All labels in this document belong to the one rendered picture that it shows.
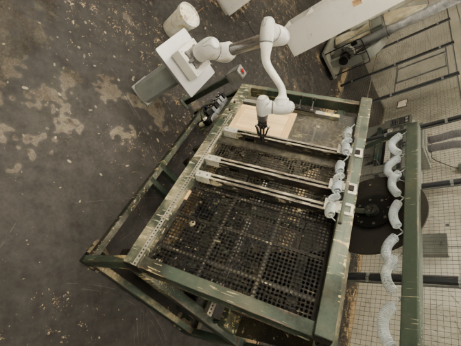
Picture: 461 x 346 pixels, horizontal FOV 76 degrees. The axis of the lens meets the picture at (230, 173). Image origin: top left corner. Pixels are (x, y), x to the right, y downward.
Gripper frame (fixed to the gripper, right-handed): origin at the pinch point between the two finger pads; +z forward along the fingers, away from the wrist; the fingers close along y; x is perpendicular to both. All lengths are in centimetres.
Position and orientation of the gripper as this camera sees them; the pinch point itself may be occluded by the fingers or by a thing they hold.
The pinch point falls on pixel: (262, 138)
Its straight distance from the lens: 259.2
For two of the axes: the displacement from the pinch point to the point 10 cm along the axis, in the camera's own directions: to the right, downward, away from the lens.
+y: 9.2, 2.4, -3.0
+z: 0.7, 6.8, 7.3
